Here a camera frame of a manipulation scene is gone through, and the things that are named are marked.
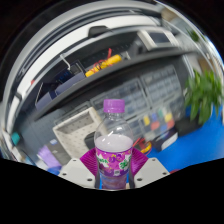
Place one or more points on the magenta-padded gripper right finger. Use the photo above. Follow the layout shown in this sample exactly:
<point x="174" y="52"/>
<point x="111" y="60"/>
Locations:
<point x="151" y="170"/>

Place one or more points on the yellow multimeter with red leads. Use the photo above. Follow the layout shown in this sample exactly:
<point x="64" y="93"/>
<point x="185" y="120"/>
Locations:
<point x="143" y="146"/>

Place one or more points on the clear bottle with purple cap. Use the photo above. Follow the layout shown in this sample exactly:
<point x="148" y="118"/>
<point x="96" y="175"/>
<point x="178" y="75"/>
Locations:
<point x="114" y="156"/>

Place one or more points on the green potted plant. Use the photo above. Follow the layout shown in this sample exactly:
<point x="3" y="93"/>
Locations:
<point x="203" y="96"/>

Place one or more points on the grey small-parts drawer cabinet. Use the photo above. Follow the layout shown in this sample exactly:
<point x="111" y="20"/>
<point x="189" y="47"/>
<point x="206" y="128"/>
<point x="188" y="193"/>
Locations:
<point x="161" y="83"/>
<point x="120" y="95"/>
<point x="136" y="126"/>

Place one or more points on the black bag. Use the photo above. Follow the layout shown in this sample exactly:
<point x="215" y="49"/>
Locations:
<point x="186" y="126"/>

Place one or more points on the black wall shelf unit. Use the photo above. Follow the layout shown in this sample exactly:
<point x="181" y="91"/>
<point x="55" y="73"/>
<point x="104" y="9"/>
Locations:
<point x="110" y="76"/>

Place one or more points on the white dotted storage bin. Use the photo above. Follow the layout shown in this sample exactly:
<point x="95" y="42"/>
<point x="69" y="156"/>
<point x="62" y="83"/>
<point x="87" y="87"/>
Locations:
<point x="73" y="131"/>

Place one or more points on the black zip case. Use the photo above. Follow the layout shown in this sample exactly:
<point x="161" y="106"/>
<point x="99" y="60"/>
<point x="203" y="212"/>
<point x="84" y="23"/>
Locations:
<point x="90" y="140"/>

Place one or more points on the small dark labelled box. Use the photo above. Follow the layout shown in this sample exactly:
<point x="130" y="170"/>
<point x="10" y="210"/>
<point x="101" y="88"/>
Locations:
<point x="165" y="140"/>

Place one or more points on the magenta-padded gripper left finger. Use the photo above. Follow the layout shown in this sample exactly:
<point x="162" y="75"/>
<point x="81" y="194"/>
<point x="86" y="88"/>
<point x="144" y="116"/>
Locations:
<point x="76" y="171"/>

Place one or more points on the teal panel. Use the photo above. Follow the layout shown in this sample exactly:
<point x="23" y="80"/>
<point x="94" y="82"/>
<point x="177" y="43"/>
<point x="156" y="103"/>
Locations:
<point x="15" y="139"/>

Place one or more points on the clear organizer box coloured contents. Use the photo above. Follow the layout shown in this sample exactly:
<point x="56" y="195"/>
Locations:
<point x="158" y="123"/>

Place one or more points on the purple plastic bag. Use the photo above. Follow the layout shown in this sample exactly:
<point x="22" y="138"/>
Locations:
<point x="46" y="155"/>

